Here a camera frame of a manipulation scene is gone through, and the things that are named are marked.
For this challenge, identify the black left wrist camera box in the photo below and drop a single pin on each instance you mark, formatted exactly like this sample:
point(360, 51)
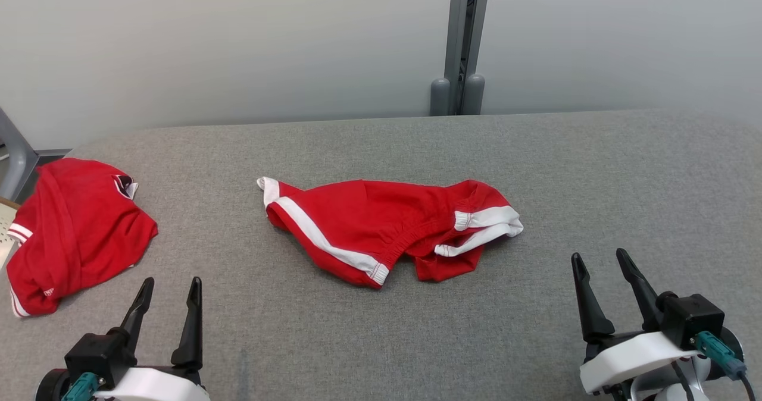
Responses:
point(98, 353)

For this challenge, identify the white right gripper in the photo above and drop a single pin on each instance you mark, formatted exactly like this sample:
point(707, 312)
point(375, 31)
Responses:
point(631, 356)

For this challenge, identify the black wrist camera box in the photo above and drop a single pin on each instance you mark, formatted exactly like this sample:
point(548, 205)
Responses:
point(98, 353)
point(693, 323)

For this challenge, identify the red jersey shirt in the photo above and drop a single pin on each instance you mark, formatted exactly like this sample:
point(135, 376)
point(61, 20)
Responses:
point(77, 234)

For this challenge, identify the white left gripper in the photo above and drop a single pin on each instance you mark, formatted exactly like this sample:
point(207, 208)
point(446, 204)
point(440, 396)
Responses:
point(155, 386)

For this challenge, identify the red shorts white stripes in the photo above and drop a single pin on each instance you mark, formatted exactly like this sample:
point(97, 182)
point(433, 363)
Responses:
point(369, 222)

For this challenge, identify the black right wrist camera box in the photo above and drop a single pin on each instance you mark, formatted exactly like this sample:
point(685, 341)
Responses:
point(693, 323)

